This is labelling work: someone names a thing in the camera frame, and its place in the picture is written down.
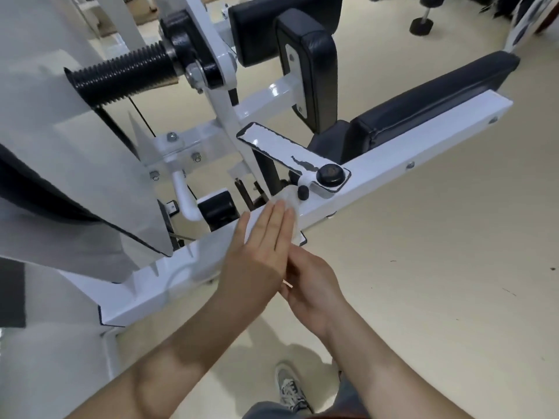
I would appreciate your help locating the person's right sneaker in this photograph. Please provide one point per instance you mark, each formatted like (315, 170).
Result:
(291, 388)

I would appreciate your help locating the black padded arm rest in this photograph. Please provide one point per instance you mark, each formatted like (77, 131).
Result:
(428, 100)
(262, 26)

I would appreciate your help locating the black rectangular chest pad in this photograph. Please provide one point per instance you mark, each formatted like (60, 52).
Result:
(323, 74)

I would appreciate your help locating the person's left hand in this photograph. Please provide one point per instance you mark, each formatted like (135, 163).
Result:
(253, 270)

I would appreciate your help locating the blue denim shorts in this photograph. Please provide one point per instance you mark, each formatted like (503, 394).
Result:
(349, 401)

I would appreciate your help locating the person's right hand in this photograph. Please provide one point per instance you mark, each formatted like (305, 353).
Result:
(316, 296)

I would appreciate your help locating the white cleaning wipe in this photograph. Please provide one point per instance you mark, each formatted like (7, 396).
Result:
(288, 197)

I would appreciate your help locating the person's left forearm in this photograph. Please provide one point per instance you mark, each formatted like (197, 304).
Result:
(166, 366)

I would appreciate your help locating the white gym machine frame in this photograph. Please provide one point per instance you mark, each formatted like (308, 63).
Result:
(393, 157)

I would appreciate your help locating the person's right forearm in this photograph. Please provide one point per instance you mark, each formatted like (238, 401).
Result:
(384, 379)

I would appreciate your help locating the black padded seat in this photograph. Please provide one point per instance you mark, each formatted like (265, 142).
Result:
(332, 143)

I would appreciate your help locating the black dumbbell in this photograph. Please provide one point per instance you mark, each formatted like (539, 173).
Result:
(421, 26)

